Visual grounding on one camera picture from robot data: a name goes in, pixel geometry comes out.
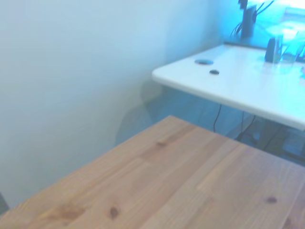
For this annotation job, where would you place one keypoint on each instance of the black monitor stand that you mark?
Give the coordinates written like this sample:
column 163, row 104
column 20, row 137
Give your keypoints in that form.
column 247, row 21

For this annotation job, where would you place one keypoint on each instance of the small black round cap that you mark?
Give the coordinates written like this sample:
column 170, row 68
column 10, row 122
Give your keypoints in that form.
column 214, row 72

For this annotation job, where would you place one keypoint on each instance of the white desk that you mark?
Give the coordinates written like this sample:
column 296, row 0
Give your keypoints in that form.
column 238, row 83

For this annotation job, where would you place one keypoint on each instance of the dark upright desk object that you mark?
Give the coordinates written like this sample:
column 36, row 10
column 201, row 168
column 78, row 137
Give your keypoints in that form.
column 270, row 51

